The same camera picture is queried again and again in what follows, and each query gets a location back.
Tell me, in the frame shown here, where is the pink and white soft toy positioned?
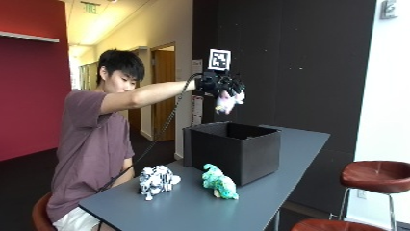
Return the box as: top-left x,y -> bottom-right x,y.
215,90 -> 248,116

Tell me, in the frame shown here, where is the white marker cube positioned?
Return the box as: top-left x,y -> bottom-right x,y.
208,48 -> 232,71

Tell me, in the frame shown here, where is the white paper notice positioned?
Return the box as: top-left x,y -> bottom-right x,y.
191,58 -> 204,75

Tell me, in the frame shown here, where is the wooden door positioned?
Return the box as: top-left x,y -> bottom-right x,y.
153,48 -> 177,141

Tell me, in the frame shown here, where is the black storage box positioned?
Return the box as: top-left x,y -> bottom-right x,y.
183,121 -> 283,187

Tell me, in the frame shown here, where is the green soft toy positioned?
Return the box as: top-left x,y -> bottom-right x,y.
201,163 -> 240,201

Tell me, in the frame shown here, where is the black and white soft toy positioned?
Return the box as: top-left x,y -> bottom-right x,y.
138,165 -> 183,202

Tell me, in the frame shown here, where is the the person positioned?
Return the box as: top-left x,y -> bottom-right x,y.
46,48 -> 199,231

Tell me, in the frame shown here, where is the green exit sign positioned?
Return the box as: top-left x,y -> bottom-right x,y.
82,2 -> 100,15

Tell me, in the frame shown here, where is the red leather bar stool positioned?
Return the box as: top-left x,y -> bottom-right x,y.
291,218 -> 389,231
31,192 -> 59,231
328,160 -> 410,231

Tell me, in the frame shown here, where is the black cable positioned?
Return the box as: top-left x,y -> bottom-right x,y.
95,72 -> 204,194

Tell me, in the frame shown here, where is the grey wall fixture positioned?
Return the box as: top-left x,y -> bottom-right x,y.
381,0 -> 398,20

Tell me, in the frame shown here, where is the white wall shelf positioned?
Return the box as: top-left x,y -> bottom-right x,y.
0,30 -> 60,44

